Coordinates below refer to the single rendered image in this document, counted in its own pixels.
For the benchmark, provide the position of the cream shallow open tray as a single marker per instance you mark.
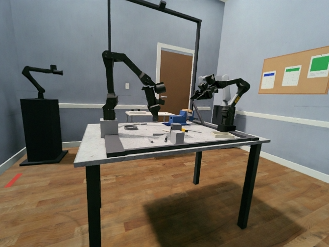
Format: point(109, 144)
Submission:
point(222, 135)

